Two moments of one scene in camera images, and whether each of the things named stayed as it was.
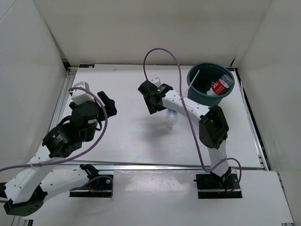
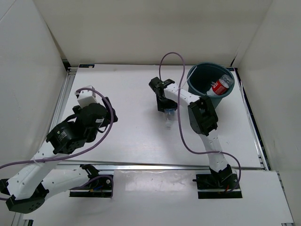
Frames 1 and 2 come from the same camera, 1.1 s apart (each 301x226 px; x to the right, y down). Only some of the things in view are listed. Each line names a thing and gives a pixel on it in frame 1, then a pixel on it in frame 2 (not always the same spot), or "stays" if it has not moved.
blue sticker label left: [86, 65] stays
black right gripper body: [150, 106] to [157, 97]
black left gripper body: [101, 117] stays
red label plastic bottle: [220, 86] stays
